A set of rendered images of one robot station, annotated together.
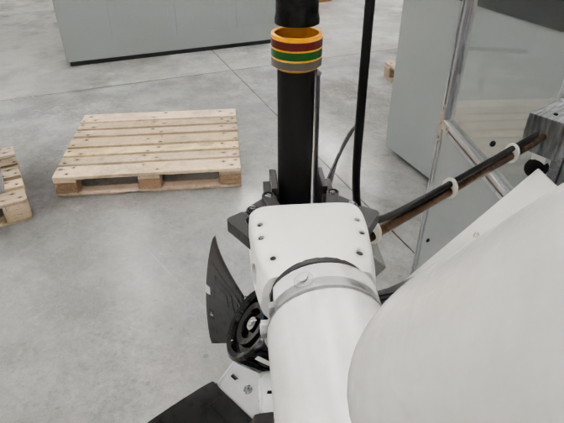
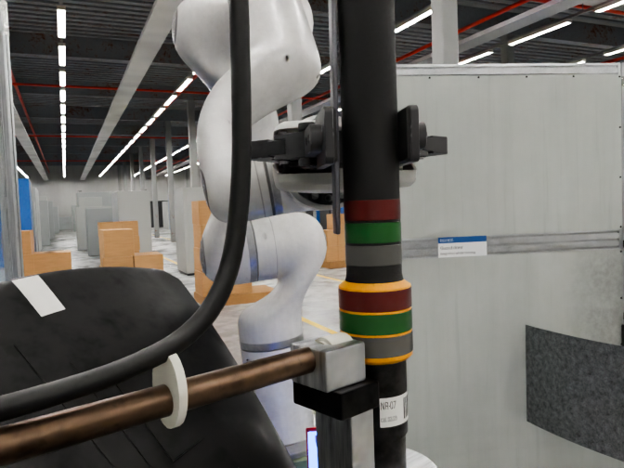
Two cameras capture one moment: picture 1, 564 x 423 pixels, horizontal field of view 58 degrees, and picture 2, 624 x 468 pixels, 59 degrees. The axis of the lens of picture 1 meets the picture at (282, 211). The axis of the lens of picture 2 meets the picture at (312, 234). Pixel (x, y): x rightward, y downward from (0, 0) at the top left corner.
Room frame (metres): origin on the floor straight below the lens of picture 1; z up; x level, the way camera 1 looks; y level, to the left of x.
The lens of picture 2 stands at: (0.76, -0.06, 1.47)
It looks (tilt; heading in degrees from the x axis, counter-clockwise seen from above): 3 degrees down; 178
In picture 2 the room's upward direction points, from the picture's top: 2 degrees counter-clockwise
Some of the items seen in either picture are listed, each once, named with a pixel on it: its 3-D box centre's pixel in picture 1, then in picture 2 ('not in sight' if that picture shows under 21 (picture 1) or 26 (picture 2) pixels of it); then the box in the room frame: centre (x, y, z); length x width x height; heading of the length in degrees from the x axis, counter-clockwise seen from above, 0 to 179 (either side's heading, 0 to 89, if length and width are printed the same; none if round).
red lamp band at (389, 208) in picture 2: not in sight; (371, 210); (0.43, -0.01, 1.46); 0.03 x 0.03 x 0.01
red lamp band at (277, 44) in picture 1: (296, 39); not in sight; (0.43, -0.01, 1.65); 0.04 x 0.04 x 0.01
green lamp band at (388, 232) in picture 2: not in sight; (372, 231); (0.43, -0.01, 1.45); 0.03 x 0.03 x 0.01
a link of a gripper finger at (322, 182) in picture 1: (335, 195); (302, 142); (0.42, -0.05, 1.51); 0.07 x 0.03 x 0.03; 5
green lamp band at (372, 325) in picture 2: not in sight; (375, 318); (0.43, -0.01, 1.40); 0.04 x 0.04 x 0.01
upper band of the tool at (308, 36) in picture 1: (296, 49); not in sight; (0.43, -0.01, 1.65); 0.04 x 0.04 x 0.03
